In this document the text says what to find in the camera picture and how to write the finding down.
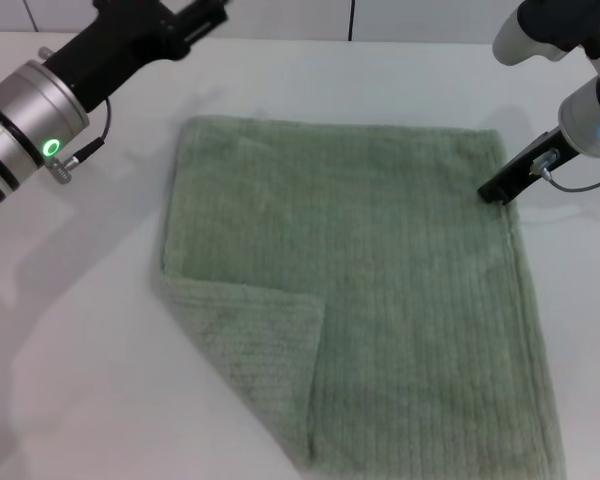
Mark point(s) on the green ribbed terry towel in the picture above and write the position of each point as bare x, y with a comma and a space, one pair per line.
360, 280

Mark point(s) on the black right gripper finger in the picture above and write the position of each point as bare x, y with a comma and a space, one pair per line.
495, 191

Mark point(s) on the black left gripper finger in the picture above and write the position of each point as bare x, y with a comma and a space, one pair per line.
202, 22

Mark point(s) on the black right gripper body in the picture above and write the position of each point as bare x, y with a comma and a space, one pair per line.
542, 160

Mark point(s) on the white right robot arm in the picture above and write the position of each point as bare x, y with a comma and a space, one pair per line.
587, 75

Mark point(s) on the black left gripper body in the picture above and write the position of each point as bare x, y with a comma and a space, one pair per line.
115, 47

